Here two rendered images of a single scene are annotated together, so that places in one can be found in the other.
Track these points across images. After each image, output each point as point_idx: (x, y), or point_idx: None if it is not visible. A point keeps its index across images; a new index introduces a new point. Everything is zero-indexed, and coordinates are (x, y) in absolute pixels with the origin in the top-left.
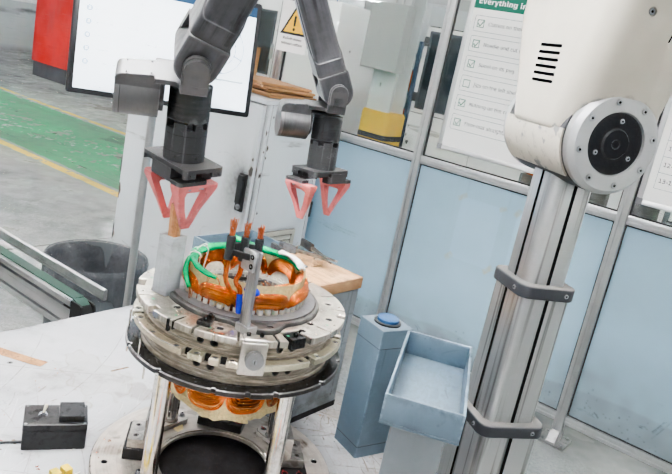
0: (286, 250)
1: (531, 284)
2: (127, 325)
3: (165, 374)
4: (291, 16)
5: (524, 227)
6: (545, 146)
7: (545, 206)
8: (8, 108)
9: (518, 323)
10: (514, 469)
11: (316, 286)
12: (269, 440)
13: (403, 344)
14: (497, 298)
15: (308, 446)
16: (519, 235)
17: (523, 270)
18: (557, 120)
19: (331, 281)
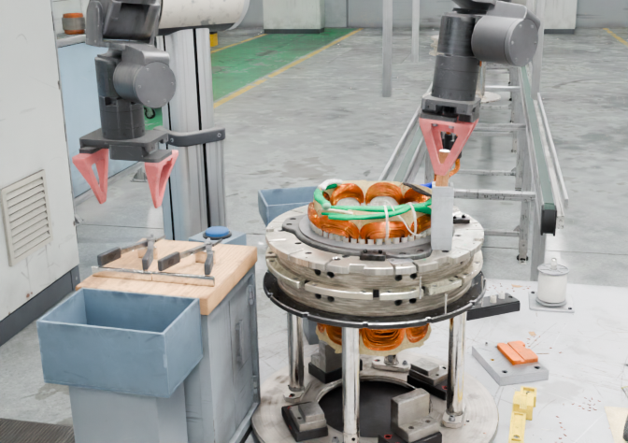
0: (150, 263)
1: (218, 126)
2: (444, 316)
3: (484, 276)
4: None
5: (192, 86)
6: (226, 4)
7: (208, 58)
8: None
9: (223, 162)
10: None
11: (279, 218)
12: (306, 387)
13: (304, 203)
14: (196, 160)
15: (281, 374)
16: (189, 96)
17: (208, 121)
18: None
19: (193, 243)
